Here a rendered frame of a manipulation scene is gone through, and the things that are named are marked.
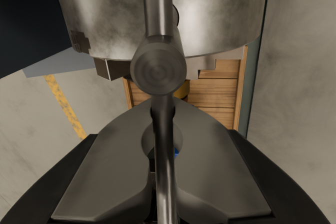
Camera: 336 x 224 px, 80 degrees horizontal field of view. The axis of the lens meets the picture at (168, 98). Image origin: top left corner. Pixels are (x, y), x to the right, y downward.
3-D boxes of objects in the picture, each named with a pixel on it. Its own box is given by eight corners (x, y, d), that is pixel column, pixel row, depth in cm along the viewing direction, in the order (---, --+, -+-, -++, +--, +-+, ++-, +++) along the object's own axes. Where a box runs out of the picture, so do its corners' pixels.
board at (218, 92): (121, 45, 62) (116, 49, 58) (245, 42, 55) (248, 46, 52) (135, 125, 76) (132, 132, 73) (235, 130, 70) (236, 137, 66)
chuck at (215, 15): (94, -15, 47) (-10, -21, 19) (231, -26, 46) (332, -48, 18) (102, 26, 51) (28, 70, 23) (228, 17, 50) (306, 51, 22)
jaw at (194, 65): (178, 17, 32) (258, 14, 29) (184, 13, 37) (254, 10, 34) (181, 80, 38) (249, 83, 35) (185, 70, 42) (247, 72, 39)
